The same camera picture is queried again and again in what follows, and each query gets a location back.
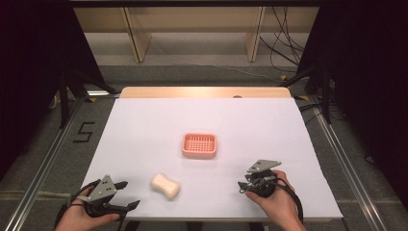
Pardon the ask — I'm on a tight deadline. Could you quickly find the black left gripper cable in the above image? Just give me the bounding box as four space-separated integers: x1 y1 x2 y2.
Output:
53 178 102 231

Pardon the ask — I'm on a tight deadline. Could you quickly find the person's left hand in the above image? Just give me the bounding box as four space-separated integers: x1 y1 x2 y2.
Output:
54 186 121 231

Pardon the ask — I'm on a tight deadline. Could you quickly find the light wooden table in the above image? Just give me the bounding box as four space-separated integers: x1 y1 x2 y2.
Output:
118 86 333 224

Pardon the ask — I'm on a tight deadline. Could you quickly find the person's right hand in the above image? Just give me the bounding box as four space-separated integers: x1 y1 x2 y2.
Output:
244 168 306 231

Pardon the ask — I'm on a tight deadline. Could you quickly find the light wooden shelf unit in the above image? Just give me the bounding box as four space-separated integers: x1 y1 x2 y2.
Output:
72 6 319 64

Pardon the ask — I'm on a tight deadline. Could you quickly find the black floor cables bundle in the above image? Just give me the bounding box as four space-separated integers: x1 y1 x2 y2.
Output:
258 6 306 73

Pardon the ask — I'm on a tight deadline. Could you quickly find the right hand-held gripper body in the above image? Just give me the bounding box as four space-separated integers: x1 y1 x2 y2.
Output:
243 159 283 199

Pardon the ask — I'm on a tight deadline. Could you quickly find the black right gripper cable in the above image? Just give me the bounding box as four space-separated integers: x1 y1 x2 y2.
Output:
274 176 305 225

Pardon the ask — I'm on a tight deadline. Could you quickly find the cream soap bar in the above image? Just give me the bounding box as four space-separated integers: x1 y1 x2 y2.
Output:
149 172 181 200

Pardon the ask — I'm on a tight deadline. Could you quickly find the aluminium floor rail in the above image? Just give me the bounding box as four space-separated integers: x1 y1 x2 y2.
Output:
308 95 390 231
3 95 87 231

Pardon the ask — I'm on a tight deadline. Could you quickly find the pink soap dish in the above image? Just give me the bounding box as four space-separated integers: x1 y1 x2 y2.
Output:
181 132 218 160

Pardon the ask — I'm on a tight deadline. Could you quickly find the white table sheet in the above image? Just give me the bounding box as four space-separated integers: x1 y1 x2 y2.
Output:
81 97 344 223

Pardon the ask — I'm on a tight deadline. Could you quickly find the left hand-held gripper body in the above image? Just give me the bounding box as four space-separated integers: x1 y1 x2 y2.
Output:
76 174 130 219

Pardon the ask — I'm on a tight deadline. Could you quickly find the dark curtain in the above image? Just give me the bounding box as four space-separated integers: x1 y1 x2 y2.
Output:
0 0 107 181
296 0 408 210

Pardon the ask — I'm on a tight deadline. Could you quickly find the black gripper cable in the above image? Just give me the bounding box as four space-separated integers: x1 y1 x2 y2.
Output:
274 176 305 225
53 178 102 231

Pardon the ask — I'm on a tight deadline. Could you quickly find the black tripod stand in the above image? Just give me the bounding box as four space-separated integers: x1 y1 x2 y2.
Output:
57 67 120 130
280 63 333 125

